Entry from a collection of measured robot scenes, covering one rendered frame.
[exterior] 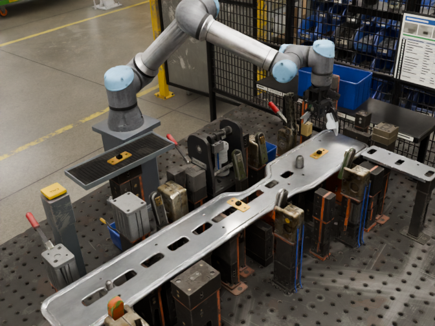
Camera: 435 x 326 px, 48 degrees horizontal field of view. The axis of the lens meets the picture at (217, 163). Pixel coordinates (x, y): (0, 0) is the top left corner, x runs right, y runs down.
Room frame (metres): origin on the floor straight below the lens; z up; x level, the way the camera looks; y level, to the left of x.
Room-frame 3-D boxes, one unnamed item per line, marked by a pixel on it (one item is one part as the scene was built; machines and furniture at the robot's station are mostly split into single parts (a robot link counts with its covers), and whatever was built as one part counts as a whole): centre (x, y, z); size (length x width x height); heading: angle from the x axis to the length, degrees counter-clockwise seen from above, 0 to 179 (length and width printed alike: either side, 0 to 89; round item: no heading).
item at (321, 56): (1.66, -0.39, 1.41); 0.09 x 0.08 x 0.11; 68
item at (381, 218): (1.63, -0.66, 0.84); 0.11 x 0.06 x 0.29; 42
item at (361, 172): (1.48, -0.51, 0.87); 0.12 x 0.09 x 0.35; 42
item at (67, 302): (1.34, -0.06, 1.00); 1.38 x 0.22 x 0.02; 132
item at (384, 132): (1.76, -0.70, 0.88); 0.08 x 0.08 x 0.36; 42
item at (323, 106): (1.65, -0.39, 1.25); 0.09 x 0.08 x 0.12; 133
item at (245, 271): (1.37, -0.06, 0.84); 0.13 x 0.05 x 0.29; 42
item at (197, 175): (1.48, 0.09, 0.89); 0.13 x 0.11 x 0.38; 42
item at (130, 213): (1.26, 0.29, 0.90); 0.13 x 0.10 x 0.41; 42
